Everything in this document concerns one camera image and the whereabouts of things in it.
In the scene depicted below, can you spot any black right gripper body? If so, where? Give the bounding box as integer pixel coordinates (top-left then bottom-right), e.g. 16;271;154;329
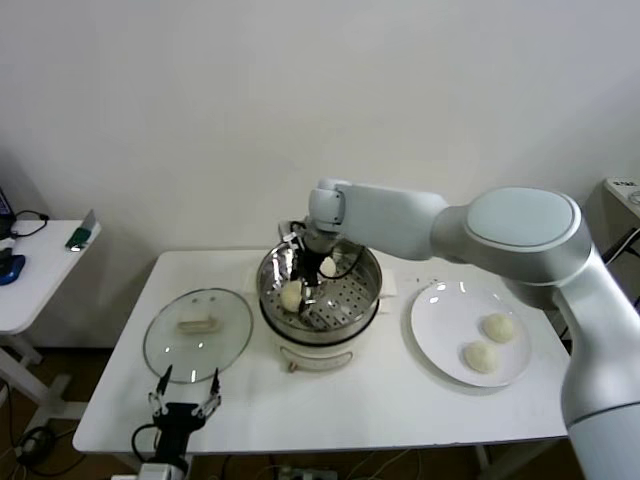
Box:
301;249;325;287

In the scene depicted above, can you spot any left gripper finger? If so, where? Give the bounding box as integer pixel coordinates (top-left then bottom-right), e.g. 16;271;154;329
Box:
147;364;174;417
193;367;224;419

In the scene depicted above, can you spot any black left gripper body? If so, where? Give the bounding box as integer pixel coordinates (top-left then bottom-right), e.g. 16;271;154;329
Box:
152;401;209;454

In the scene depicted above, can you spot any round glass pot lid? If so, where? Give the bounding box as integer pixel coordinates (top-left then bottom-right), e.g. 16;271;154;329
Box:
142;287;254;385

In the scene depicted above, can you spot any perforated steel steamer basket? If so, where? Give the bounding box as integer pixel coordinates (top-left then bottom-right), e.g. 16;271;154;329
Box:
256;230;384;346

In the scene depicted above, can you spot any white electric cooker pot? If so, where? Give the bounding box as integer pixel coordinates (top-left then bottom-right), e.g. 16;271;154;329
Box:
242;267;399;375

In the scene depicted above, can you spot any floor power strip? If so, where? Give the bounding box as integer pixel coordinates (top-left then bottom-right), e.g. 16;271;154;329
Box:
277;466;337;480

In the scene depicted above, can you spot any round white plate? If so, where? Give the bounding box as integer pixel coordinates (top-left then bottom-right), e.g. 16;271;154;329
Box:
408;280;532;389

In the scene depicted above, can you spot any white side table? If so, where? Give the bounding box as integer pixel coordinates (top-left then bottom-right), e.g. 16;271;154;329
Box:
0;219;104;431

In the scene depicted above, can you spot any blue handheld device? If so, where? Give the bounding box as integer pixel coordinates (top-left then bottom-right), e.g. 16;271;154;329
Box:
0;253;27;288

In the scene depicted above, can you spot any dark screen device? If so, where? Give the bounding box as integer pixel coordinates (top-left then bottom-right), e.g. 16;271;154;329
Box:
0;187;15;240

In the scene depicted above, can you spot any white desk with label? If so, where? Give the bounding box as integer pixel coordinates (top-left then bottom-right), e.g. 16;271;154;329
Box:
583;177;640;321

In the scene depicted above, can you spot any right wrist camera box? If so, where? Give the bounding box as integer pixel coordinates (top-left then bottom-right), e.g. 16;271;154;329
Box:
277;218;307;252

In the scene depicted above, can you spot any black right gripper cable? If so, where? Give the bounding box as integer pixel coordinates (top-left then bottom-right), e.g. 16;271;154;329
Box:
277;217;369;276

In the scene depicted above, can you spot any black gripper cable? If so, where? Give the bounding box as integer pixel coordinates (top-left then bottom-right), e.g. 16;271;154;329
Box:
132;422;161;459
277;217;369;276

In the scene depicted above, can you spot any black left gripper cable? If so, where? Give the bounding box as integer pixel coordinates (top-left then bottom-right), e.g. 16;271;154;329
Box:
132;422;161;459

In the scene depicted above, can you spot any black floor cable bundle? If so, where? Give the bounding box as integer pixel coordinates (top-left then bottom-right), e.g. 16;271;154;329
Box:
14;424;57;464

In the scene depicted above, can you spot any black looped cable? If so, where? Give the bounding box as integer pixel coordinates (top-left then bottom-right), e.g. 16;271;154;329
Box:
8;209;51;241

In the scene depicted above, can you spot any black cable with adapter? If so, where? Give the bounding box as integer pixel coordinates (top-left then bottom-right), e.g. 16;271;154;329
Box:
592;227;637;281

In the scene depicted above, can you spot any white hanging cable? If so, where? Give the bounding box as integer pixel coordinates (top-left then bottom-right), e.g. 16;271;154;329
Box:
599;232;640;274

